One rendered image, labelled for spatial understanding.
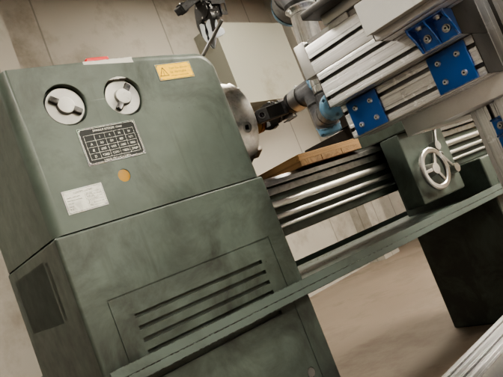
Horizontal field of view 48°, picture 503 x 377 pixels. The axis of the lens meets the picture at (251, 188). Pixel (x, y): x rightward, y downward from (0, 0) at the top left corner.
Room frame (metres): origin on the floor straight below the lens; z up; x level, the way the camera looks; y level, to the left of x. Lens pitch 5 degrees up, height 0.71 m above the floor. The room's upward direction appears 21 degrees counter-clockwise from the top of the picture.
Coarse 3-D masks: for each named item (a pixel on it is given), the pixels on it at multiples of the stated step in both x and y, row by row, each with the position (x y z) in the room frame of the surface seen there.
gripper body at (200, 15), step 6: (204, 0) 1.74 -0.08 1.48; (210, 0) 1.75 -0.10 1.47; (216, 0) 1.76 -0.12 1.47; (222, 0) 1.78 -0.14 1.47; (198, 6) 1.77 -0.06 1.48; (204, 6) 1.74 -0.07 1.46; (210, 6) 1.75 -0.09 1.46; (216, 6) 1.78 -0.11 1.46; (198, 12) 1.77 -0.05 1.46; (204, 12) 1.75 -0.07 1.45; (216, 12) 1.78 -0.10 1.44; (222, 12) 1.78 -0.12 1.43; (198, 18) 1.78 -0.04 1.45; (204, 18) 1.77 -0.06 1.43; (216, 18) 1.81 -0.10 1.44
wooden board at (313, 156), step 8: (336, 144) 1.87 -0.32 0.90; (344, 144) 1.89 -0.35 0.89; (352, 144) 1.92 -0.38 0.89; (360, 144) 1.94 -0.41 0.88; (312, 152) 1.80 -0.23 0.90; (320, 152) 1.82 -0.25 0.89; (328, 152) 1.84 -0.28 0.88; (336, 152) 1.86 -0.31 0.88; (344, 152) 1.89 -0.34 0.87; (352, 152) 1.97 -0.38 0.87; (288, 160) 1.79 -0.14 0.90; (296, 160) 1.77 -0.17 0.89; (304, 160) 1.77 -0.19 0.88; (312, 160) 1.79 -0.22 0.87; (320, 160) 1.81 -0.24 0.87; (272, 168) 1.86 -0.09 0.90; (280, 168) 1.83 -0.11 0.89; (288, 168) 1.81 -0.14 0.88; (296, 168) 1.78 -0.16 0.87; (264, 176) 1.91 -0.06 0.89; (272, 176) 1.87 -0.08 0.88
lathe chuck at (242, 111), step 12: (228, 84) 1.76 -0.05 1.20; (228, 96) 1.69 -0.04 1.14; (240, 96) 1.72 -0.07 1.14; (240, 108) 1.69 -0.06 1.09; (252, 108) 1.73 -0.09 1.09; (240, 120) 1.68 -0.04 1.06; (252, 120) 1.71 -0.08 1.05; (240, 132) 1.69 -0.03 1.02; (252, 132) 1.72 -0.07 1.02; (252, 144) 1.73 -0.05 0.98
